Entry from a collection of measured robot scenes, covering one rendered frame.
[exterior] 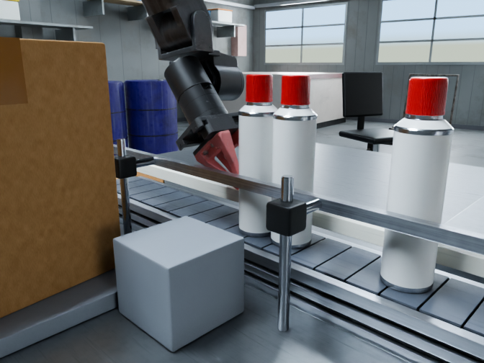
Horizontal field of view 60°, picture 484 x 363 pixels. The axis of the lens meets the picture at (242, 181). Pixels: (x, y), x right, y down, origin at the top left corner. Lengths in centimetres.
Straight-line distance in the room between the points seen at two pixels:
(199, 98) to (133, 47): 743
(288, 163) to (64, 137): 25
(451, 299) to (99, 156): 40
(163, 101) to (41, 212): 451
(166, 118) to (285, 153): 453
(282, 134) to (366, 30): 867
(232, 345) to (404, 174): 23
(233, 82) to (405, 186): 35
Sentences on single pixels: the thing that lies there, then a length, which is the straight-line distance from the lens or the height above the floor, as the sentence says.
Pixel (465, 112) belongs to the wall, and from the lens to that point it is 859.
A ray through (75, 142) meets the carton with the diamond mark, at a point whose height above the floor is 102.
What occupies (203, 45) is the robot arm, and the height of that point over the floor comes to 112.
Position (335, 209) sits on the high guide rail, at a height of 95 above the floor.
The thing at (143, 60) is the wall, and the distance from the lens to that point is 814.
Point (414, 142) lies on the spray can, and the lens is 41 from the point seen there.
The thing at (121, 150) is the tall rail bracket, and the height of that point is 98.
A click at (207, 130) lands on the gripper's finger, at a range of 56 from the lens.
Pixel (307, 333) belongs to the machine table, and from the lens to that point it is 47.
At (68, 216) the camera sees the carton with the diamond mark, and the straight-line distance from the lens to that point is 50.
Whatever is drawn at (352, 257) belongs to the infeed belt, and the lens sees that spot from 52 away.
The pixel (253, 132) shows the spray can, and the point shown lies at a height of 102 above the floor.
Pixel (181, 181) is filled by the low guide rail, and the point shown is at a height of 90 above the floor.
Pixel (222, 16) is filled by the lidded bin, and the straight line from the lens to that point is 890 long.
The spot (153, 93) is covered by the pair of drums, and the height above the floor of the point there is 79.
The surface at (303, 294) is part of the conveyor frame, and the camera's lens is 49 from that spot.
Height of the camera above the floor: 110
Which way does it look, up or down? 15 degrees down
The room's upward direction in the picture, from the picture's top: straight up
